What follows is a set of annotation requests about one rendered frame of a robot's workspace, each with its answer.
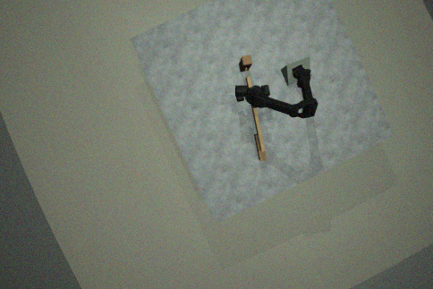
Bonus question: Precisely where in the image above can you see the long tan wooden plank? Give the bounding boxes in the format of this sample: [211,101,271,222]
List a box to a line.
[246,76,265,152]

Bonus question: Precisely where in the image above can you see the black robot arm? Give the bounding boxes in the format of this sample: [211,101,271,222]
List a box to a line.
[235,64,318,118]

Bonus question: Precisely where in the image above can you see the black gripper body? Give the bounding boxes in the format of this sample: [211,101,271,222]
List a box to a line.
[236,85,270,102]

